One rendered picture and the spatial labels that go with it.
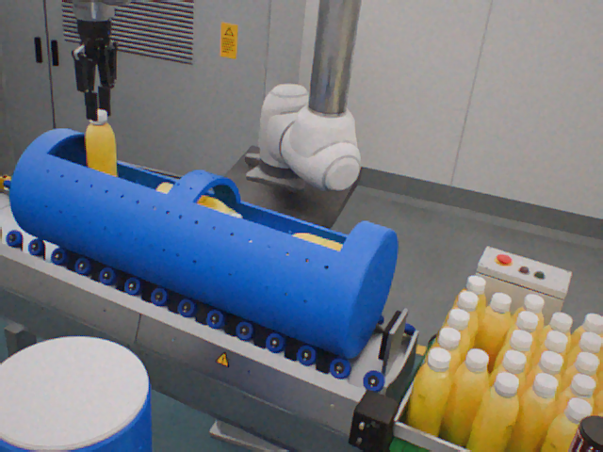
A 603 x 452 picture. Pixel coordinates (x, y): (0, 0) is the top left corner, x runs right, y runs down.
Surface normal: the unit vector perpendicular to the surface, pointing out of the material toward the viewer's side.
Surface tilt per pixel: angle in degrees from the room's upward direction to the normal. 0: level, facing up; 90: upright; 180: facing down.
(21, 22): 90
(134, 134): 90
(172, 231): 58
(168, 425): 0
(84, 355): 0
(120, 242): 87
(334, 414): 70
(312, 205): 4
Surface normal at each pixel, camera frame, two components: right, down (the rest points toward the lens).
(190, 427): 0.10, -0.87
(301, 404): -0.38, 0.09
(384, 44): -0.30, 0.44
